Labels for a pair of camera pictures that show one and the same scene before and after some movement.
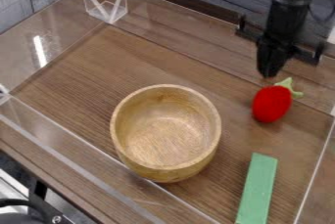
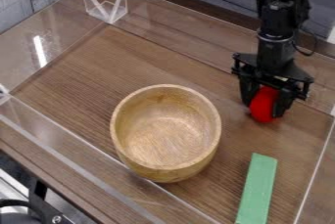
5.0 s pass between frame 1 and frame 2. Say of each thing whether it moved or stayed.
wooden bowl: stayed
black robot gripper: moved
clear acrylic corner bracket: stayed
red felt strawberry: stayed
